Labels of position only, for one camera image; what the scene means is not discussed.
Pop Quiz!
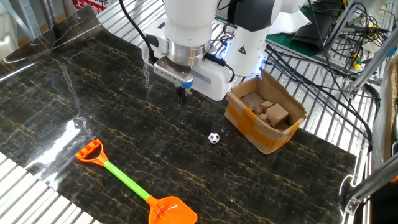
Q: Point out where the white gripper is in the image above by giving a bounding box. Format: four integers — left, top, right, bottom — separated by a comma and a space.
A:
141, 17, 234, 106

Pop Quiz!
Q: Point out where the orange green toy shovel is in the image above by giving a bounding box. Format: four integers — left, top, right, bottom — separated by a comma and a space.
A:
75, 138, 198, 224

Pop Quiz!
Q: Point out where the flat wooden block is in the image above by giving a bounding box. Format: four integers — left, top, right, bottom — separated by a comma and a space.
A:
241, 91, 266, 109

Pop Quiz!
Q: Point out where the cardboard box with orange tape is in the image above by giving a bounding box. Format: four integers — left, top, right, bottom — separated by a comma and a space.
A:
224, 68, 308, 156

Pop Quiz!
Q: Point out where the black marble pattern mat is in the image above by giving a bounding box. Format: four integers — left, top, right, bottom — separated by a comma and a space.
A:
0, 4, 357, 224

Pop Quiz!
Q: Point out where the large wooden block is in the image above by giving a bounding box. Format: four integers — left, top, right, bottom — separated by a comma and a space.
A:
265, 103, 290, 128

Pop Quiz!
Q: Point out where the green table mat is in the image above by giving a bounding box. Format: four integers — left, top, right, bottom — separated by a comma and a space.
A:
266, 5, 322, 58

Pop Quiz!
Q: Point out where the white paper sheet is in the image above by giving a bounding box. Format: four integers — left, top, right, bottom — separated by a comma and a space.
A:
267, 9, 312, 35

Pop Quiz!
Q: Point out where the red white sign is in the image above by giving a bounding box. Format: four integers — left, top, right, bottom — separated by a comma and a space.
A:
72, 0, 108, 15

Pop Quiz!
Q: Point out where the black pouch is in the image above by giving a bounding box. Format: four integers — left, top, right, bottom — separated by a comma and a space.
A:
291, 12, 343, 52

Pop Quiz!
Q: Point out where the yellow green screwdriver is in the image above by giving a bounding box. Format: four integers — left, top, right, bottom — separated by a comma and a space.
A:
350, 52, 363, 70

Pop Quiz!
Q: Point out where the slanted aluminium profile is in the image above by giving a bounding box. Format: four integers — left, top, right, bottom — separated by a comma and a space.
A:
347, 34, 398, 95

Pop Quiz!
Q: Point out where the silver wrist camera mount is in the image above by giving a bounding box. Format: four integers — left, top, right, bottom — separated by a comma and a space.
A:
153, 56, 194, 94

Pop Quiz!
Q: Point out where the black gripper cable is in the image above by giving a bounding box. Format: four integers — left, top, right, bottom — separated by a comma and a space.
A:
119, 0, 158, 66

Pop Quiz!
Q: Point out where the black cable bundle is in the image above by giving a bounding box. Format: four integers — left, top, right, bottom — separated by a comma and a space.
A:
264, 0, 383, 153

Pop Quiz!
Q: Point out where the grey metal shelf frame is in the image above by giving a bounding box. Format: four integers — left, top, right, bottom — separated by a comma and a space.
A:
0, 0, 43, 40

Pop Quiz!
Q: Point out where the aluminium profile with bracket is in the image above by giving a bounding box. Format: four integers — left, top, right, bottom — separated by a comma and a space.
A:
341, 152, 398, 216

